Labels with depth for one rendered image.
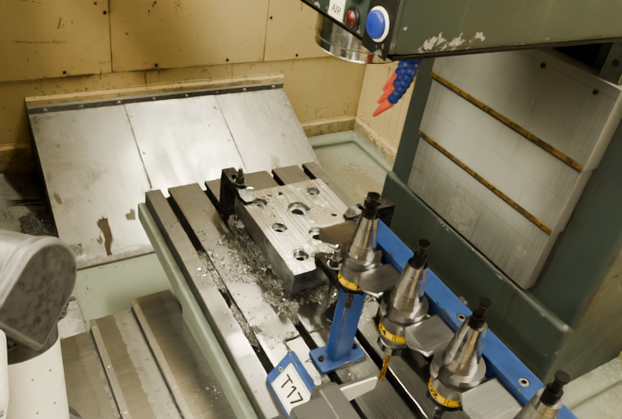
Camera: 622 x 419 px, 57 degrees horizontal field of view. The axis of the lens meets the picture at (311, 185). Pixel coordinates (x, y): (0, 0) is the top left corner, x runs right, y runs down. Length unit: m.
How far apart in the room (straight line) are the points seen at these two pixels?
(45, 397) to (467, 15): 0.65
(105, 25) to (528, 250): 1.36
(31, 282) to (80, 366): 0.71
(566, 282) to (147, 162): 1.25
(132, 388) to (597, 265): 0.99
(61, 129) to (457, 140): 1.20
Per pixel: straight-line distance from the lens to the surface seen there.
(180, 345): 1.34
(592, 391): 1.73
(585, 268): 1.36
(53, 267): 0.69
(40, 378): 0.76
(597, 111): 1.22
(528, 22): 0.75
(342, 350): 1.11
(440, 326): 0.80
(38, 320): 0.70
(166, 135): 1.97
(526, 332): 1.51
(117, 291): 1.64
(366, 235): 0.82
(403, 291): 0.77
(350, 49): 0.94
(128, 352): 1.36
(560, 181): 1.30
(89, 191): 1.83
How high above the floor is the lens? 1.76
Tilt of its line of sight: 33 degrees down
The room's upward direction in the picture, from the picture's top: 10 degrees clockwise
